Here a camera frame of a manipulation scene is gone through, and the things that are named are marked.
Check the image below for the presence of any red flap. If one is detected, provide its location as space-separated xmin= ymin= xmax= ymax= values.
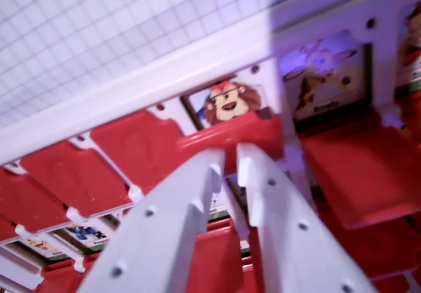
xmin=176 ymin=110 xmax=286 ymax=177
xmin=299 ymin=121 xmax=421 ymax=230
xmin=89 ymin=108 xmax=186 ymax=196
xmin=18 ymin=139 xmax=135 ymax=219

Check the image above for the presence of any red flap standing up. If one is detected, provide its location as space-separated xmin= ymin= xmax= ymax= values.
xmin=89 ymin=108 xmax=186 ymax=196
xmin=18 ymin=139 xmax=135 ymax=219

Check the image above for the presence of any red flap below giraffe card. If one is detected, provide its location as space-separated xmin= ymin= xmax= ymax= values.
xmin=299 ymin=121 xmax=421 ymax=230

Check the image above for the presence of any lion picture card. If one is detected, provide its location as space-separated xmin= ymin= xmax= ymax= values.
xmin=180 ymin=80 xmax=274 ymax=131

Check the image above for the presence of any giraffe picture card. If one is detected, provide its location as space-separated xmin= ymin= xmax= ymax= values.
xmin=282 ymin=30 xmax=373 ymax=123

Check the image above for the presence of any red and white game board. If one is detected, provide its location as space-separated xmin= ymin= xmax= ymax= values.
xmin=0 ymin=0 xmax=421 ymax=293

